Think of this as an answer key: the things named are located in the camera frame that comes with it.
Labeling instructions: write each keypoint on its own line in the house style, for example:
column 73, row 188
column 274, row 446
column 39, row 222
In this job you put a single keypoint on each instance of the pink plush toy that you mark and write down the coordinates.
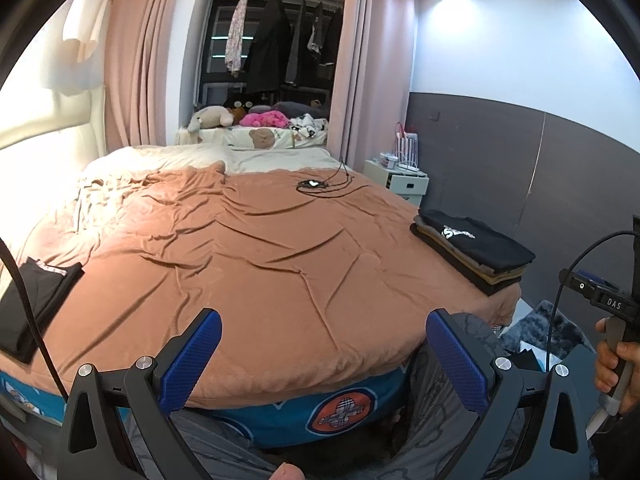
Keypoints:
column 262, row 120

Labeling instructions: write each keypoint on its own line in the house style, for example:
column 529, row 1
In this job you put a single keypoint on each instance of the striped gift bag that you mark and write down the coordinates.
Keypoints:
column 406, row 145

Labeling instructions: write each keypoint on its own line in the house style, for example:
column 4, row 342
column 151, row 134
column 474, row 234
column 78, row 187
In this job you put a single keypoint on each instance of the pink curtain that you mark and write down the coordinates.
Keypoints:
column 375, row 70
column 145, row 60

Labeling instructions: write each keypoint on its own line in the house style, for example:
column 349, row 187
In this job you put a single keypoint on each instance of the black bear print t-shirt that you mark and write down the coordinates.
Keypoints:
column 480, row 245

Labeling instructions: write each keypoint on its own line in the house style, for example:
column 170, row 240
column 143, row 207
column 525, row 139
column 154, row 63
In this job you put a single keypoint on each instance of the stack of folded clothes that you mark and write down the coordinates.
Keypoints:
column 492, row 277

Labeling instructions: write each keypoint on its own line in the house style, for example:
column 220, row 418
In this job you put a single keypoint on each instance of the black hanging coat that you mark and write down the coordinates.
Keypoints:
column 267, row 50

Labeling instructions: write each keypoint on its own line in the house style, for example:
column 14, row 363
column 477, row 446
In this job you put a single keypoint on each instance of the brown plush bear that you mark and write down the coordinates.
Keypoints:
column 239, row 110

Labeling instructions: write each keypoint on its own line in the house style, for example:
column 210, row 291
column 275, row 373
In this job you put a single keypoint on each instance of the grey fluffy rug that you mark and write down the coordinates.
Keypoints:
column 545, row 317

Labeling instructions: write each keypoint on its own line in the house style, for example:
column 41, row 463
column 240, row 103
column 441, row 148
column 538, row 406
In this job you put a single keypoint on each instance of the dark grey cushion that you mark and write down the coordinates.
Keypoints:
column 295, row 107

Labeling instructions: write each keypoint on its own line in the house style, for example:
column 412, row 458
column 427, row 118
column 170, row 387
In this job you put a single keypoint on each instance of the white power strip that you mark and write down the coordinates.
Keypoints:
column 400, row 164

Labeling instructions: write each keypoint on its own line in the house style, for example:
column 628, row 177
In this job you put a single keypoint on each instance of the folded black garment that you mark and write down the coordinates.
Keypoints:
column 35, row 305

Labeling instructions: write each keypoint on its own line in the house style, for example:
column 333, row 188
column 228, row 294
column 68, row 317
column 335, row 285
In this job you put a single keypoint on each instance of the dark hanging garment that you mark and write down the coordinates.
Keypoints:
column 315, row 35

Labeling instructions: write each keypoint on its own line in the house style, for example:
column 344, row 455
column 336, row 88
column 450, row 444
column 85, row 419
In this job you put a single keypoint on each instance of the white nightstand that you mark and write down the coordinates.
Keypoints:
column 410, row 187

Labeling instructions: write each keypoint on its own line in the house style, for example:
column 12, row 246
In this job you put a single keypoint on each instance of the grey hanging garment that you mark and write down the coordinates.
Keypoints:
column 295, row 50

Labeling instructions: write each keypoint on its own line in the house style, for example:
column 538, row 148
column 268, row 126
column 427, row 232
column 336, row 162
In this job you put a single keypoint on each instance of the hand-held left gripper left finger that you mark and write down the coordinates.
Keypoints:
column 192, row 360

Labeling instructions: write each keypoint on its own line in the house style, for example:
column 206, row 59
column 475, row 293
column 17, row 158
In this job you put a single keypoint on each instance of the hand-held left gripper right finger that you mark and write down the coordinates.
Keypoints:
column 457, row 360

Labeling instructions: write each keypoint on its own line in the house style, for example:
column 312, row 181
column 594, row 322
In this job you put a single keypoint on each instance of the beige plush toy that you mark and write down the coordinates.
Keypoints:
column 210, row 117

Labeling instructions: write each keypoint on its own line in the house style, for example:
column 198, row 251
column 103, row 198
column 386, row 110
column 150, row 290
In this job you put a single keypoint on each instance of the white padded headboard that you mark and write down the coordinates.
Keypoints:
column 50, row 160

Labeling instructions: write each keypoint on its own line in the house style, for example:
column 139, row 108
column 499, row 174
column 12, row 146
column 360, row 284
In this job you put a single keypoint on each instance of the person's right hand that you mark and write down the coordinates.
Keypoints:
column 605, row 370

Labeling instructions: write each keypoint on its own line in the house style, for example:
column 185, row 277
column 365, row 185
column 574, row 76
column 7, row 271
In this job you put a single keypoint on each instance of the floral hanging garment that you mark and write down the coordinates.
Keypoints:
column 235, row 40

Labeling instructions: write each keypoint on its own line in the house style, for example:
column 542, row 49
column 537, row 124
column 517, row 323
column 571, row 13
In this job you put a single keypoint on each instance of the person's left hand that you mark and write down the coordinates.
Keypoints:
column 289, row 472

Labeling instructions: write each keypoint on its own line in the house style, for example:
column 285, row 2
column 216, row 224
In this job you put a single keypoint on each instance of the black and white cloth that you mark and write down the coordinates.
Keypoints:
column 307, row 127

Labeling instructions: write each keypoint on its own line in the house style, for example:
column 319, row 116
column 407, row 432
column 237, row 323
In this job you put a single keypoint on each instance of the white hanging garment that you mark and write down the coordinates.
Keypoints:
column 87, row 25

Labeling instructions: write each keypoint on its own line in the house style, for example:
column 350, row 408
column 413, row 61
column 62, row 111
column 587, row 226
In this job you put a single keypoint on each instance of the cream bed sheet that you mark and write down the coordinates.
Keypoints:
column 165, row 155

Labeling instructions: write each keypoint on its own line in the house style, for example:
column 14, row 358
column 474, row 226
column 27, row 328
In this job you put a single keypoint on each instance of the brown blanket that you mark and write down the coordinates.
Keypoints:
column 275, row 260

